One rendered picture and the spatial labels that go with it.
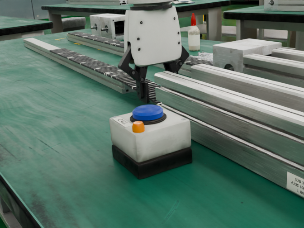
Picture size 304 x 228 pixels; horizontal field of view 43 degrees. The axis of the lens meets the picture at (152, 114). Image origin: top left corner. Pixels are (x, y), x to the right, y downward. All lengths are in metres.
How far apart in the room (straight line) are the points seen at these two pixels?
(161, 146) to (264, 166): 0.12
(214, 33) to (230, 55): 2.94
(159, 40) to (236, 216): 0.38
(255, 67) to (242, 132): 0.28
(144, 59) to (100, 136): 0.16
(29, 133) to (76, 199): 0.25
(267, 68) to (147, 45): 0.21
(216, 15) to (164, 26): 3.00
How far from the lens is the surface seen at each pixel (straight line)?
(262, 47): 0.78
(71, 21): 5.67
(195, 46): 1.27
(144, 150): 0.47
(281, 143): 0.44
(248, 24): 2.58
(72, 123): 0.70
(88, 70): 1.02
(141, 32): 0.68
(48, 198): 0.47
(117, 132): 0.50
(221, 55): 0.79
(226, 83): 0.60
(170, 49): 0.71
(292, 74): 0.68
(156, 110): 0.49
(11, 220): 1.54
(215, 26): 3.70
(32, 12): 12.18
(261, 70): 0.73
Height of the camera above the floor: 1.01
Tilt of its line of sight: 19 degrees down
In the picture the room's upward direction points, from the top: 4 degrees counter-clockwise
